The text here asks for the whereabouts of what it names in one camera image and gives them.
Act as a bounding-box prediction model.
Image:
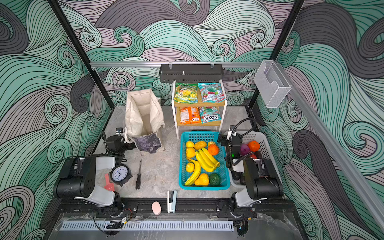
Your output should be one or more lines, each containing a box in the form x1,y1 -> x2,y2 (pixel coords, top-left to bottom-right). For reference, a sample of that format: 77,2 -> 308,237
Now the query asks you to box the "orange fruit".
208,144 -> 220,156

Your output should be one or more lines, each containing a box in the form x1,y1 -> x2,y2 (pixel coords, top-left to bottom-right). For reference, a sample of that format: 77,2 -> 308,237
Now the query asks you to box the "beige canvas grocery bag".
124,89 -> 165,155

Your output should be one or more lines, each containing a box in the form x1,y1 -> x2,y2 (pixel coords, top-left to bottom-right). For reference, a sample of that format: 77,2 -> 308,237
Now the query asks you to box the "single yellow banana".
185,158 -> 201,187

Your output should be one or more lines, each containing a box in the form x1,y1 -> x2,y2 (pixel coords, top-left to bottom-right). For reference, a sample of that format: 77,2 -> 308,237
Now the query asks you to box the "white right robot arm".
218,125 -> 284,211

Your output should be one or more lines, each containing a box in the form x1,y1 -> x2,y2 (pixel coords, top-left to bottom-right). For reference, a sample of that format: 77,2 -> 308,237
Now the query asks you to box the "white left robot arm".
53,128 -> 136,211

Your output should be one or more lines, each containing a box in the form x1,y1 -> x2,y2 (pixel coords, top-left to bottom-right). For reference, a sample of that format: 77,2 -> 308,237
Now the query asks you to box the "green Fox's candy bag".
199,107 -> 221,124

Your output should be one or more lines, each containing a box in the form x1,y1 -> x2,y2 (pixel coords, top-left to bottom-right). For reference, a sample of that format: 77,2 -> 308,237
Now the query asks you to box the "orange Fox's candy bag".
180,107 -> 201,125

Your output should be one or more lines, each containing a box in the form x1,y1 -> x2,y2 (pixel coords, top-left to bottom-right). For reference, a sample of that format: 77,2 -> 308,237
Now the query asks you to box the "green-red candy bag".
198,83 -> 225,103

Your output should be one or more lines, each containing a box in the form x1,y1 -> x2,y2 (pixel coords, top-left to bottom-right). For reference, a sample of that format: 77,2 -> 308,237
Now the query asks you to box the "yellow-green candy bag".
174,83 -> 198,104

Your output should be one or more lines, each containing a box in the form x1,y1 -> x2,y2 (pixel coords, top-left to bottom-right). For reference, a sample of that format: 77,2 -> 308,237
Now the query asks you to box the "purple onion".
241,144 -> 251,156

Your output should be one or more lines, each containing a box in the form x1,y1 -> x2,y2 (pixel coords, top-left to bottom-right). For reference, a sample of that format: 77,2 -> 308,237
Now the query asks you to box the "orange tangerine in white basket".
247,141 -> 261,152

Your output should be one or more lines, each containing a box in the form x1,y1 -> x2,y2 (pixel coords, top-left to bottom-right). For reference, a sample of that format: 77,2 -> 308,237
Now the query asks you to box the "white plastic basket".
228,131 -> 281,189

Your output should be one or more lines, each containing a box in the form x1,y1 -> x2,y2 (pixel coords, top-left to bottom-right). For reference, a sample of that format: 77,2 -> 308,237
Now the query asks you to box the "black alarm clock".
109,164 -> 132,187

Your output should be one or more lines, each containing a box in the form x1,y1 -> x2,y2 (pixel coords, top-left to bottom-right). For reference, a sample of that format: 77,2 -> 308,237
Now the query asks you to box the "teal plastic basket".
179,131 -> 230,191

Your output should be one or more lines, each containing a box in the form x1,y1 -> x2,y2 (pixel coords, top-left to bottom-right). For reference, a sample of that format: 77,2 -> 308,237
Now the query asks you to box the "yellow potato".
194,141 -> 208,151

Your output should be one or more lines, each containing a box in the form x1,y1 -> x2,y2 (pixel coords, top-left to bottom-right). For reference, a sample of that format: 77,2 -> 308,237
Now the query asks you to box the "yellow banana bunch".
196,148 -> 221,173

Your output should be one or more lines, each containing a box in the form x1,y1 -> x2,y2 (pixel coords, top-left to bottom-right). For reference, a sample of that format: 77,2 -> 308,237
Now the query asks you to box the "pink plastic scoop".
104,174 -> 115,192

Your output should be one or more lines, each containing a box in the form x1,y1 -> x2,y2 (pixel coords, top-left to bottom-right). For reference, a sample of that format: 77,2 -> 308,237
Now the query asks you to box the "green avocado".
209,173 -> 221,187

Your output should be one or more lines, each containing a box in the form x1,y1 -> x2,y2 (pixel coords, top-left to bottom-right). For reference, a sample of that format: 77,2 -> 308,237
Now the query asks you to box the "yellow lemon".
186,147 -> 196,159
185,163 -> 195,173

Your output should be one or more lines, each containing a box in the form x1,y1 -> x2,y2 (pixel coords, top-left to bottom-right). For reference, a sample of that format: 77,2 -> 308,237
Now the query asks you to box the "yellow pear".
194,173 -> 210,187

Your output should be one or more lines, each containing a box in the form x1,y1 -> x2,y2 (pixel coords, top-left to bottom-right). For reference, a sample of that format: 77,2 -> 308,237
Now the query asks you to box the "yellow lemon front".
185,163 -> 195,173

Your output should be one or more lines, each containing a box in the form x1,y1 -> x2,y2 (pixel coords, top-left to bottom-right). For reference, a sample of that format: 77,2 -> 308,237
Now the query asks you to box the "white wooden two-tier shelf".
171,80 -> 228,139

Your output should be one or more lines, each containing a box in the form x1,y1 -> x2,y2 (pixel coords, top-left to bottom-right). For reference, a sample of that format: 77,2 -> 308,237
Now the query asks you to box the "pink eraser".
151,201 -> 162,216

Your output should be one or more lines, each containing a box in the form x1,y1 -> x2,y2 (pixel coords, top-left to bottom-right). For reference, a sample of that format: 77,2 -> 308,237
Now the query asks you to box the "white stapler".
167,190 -> 177,214

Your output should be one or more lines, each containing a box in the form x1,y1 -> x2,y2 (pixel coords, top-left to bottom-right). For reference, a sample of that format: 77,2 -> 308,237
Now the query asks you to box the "black handled screwdriver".
135,160 -> 142,190

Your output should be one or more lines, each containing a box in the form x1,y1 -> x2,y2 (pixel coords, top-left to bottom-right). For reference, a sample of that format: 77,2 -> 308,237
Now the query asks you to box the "clear acrylic wall holder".
254,60 -> 292,109

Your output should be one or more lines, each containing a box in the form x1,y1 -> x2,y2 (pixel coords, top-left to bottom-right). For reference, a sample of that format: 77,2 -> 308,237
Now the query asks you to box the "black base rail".
56,197 -> 298,220

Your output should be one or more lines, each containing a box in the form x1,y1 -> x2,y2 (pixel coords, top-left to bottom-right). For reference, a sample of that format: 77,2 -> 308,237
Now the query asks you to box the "white slotted cable duct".
59,221 -> 234,232

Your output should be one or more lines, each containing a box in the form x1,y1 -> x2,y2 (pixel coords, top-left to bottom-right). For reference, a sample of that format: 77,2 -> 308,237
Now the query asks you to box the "black wall shelf tray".
159,65 -> 224,84

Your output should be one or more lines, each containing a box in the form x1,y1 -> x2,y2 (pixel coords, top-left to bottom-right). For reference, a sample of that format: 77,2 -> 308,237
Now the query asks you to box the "silver aluminium rail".
90,61 -> 261,69

